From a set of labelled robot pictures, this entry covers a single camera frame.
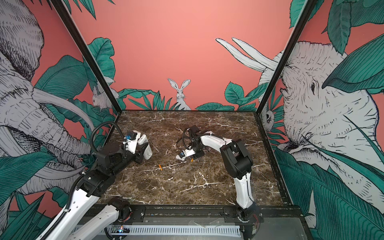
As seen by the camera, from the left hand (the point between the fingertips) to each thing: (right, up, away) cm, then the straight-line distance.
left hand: (144, 140), depth 69 cm
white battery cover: (+13, -14, +25) cm, 31 cm away
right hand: (+21, -9, +26) cm, 35 cm away
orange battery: (+2, -18, +21) cm, 28 cm away
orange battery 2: (+22, -15, +24) cm, 36 cm away
